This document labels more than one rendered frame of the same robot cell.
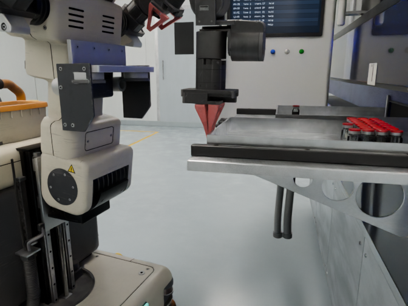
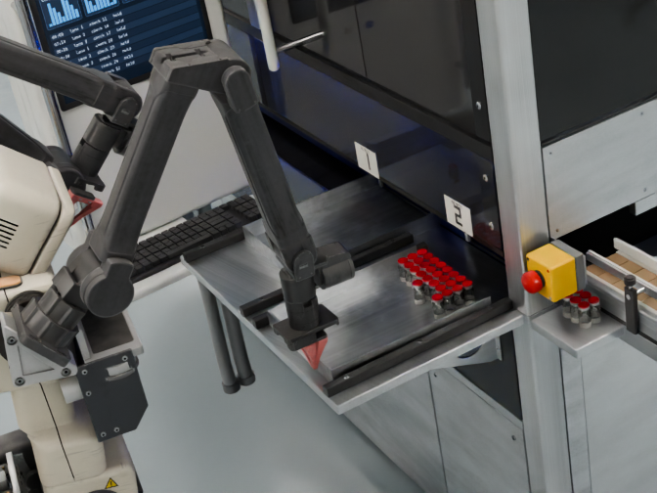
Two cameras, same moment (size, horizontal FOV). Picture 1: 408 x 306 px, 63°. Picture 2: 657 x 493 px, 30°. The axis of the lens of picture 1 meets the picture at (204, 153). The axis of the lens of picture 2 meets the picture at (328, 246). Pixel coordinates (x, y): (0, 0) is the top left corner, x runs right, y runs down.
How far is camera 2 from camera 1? 1.74 m
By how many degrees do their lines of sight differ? 38
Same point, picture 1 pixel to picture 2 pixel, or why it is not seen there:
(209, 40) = (305, 286)
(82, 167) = (129, 472)
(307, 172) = (433, 363)
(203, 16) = (303, 272)
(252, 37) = (344, 267)
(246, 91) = not seen: hidden behind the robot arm
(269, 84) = not seen: hidden behind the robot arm
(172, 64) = not seen: outside the picture
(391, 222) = (482, 354)
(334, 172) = (452, 352)
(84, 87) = (128, 378)
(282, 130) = (329, 296)
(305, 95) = (218, 153)
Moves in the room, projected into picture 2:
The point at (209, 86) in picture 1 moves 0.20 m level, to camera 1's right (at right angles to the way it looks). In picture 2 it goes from (314, 324) to (394, 272)
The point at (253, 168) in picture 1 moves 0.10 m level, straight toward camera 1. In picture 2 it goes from (393, 382) to (427, 407)
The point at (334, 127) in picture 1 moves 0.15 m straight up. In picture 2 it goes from (379, 268) to (369, 202)
